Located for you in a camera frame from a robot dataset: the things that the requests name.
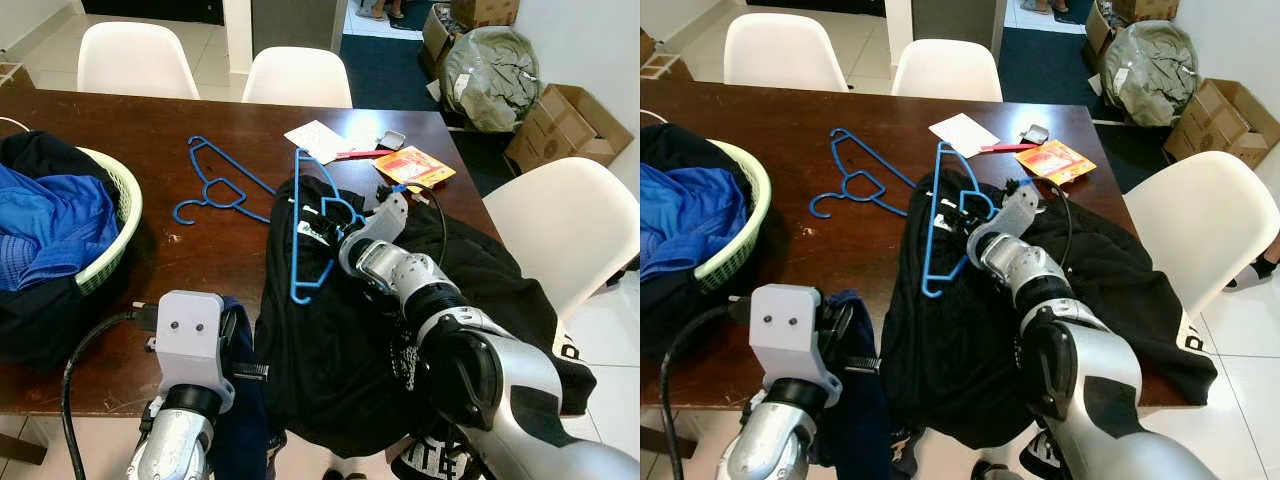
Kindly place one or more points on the blue plastic hanger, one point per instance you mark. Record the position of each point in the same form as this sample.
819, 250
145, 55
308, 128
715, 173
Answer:
932, 230
875, 161
240, 171
297, 250

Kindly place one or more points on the navy blue sweatshirt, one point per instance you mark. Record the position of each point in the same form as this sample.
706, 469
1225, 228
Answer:
245, 430
860, 430

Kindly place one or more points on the black printed t-shirt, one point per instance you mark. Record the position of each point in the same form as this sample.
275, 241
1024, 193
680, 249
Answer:
950, 350
330, 350

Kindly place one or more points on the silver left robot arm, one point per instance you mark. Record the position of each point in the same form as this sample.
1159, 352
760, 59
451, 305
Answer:
175, 450
780, 450

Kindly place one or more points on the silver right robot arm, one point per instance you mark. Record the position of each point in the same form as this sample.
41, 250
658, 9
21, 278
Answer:
400, 265
1030, 270

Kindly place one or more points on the pink pen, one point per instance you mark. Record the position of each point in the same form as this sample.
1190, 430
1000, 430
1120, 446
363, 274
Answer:
360, 154
1005, 147

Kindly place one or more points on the white paper sheet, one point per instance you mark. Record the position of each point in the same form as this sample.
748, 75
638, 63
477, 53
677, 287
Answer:
315, 140
962, 135

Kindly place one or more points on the small grey case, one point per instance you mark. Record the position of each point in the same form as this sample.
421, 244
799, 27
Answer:
1034, 133
390, 140

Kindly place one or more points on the white plastic chair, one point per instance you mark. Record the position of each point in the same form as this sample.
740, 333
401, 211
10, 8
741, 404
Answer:
1200, 220
300, 80
945, 70
135, 60
785, 50
560, 230

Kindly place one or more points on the dark navy garment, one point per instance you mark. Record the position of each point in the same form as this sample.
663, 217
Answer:
40, 330
680, 320

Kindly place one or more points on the dark blue rug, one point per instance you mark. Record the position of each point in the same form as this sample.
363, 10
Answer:
1045, 65
390, 75

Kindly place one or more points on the light green laundry basket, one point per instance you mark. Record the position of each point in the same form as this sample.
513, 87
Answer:
755, 200
125, 215

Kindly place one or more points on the bright blue garment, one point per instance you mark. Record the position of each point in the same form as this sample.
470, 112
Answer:
50, 225
685, 215

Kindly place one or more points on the stuffed grey plastic bag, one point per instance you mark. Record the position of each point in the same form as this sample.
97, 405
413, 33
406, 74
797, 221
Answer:
1150, 70
490, 80

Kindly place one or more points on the barefoot person legs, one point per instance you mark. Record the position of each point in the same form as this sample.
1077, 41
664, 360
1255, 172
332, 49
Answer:
378, 8
1052, 6

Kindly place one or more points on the open brown cardboard box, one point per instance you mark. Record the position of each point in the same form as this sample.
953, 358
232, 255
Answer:
570, 130
1225, 125

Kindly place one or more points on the small cardboard box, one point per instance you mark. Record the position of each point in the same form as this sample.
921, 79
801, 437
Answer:
1145, 8
485, 12

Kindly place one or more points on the black door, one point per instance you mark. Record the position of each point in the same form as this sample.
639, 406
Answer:
150, 8
815, 6

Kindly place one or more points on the person in black shorts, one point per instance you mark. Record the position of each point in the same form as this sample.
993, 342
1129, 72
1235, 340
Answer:
1262, 268

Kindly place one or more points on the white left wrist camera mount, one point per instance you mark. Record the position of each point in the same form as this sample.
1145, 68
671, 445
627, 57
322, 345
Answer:
790, 325
190, 330

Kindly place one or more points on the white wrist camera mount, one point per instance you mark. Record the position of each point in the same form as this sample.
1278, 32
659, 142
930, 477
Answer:
1020, 205
790, 325
392, 212
190, 330

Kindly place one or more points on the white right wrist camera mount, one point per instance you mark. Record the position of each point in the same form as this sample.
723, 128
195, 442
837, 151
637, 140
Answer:
392, 212
1020, 205

